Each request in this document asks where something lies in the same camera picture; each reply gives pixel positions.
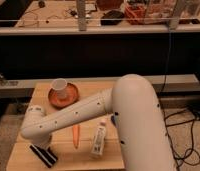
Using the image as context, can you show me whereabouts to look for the black white striped eraser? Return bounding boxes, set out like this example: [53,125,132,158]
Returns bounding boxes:
[30,145,58,168]

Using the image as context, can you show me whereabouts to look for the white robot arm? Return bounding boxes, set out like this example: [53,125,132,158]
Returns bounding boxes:
[21,74,177,171]

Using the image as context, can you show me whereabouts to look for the blue sponge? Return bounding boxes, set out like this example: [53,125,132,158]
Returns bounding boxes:
[110,115,116,128]

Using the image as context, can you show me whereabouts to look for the white paper cup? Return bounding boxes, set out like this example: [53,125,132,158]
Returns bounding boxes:
[51,78,67,99]

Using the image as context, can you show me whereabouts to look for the orange plate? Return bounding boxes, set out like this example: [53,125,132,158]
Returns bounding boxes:
[48,83,79,108]

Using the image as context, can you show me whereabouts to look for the orange carrot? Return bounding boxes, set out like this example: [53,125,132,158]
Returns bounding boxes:
[72,124,80,149]

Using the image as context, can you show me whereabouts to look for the white tube bottle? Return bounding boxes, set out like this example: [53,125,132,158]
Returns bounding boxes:
[91,119,107,157]

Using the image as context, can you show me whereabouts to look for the black bag on bench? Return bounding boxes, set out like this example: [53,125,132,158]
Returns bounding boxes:
[100,10,124,26]

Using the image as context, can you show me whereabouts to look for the orange crate on bench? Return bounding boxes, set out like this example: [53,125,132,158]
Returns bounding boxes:
[124,5,145,25]

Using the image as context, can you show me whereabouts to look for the black floor cables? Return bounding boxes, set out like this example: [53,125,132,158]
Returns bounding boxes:
[161,106,200,171]

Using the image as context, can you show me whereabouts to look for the grey metal post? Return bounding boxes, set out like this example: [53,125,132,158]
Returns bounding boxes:
[76,0,87,31]

